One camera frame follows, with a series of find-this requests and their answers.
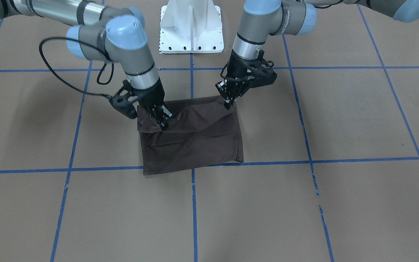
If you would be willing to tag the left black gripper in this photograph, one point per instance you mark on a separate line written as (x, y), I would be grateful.
(237, 71)

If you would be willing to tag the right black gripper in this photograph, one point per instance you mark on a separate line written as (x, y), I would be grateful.
(151, 96)

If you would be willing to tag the dark brown t-shirt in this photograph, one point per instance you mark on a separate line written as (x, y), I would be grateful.
(203, 133)

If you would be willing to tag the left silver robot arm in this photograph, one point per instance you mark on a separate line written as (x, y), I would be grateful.
(262, 18)

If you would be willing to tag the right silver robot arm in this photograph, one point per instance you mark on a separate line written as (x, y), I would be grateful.
(101, 33)

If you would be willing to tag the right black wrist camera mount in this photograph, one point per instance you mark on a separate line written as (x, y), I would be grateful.
(123, 100)

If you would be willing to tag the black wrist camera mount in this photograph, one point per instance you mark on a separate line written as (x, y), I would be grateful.
(123, 100)
(261, 72)

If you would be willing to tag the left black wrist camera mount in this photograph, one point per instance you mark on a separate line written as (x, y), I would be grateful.
(261, 72)

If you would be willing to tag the white central pedestal column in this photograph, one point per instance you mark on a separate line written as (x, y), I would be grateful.
(191, 26)

